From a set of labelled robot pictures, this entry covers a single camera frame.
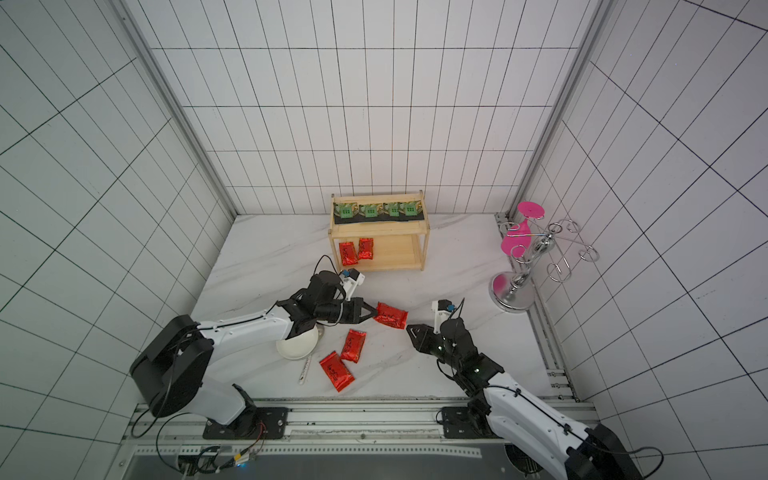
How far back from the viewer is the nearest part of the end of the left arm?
0.65 m

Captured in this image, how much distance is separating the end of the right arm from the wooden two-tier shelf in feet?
0.92

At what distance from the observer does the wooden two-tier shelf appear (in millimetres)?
891
